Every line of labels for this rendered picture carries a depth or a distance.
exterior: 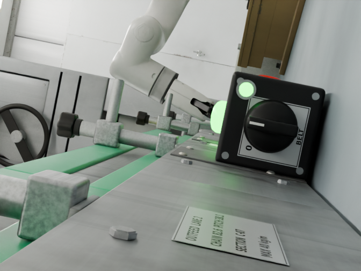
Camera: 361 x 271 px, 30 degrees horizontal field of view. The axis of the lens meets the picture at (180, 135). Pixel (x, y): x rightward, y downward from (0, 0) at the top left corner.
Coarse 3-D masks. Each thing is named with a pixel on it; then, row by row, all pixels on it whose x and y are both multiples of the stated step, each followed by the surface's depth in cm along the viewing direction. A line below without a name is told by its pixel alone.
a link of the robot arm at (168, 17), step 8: (152, 0) 151; (160, 0) 150; (168, 0) 149; (176, 0) 148; (184, 0) 148; (152, 8) 151; (160, 8) 151; (168, 8) 150; (176, 8) 150; (184, 8) 150; (152, 16) 151; (160, 16) 151; (168, 16) 151; (176, 16) 151; (168, 24) 151; (168, 32) 152; (160, 48) 149
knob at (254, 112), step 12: (252, 108) 56; (264, 108) 55; (276, 108) 55; (288, 108) 55; (252, 120) 54; (264, 120) 54; (276, 120) 55; (288, 120) 55; (252, 132) 55; (264, 132) 55; (276, 132) 53; (288, 132) 53; (252, 144) 56; (264, 144) 55; (276, 144) 55; (288, 144) 55
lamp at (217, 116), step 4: (216, 104) 88; (220, 104) 88; (224, 104) 88; (216, 108) 88; (220, 108) 87; (224, 108) 87; (212, 112) 88; (216, 112) 87; (220, 112) 87; (224, 112) 87; (212, 116) 88; (216, 116) 87; (220, 116) 87; (212, 120) 88; (216, 120) 87; (220, 120) 87; (212, 124) 88; (216, 124) 87; (220, 124) 87; (212, 128) 88; (216, 128) 88; (220, 128) 88; (216, 132) 89
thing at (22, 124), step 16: (0, 112) 217; (16, 112) 220; (32, 112) 216; (0, 128) 221; (16, 128) 217; (32, 128) 220; (0, 144) 221; (16, 144) 217; (32, 144) 220; (0, 160) 217; (16, 160) 221
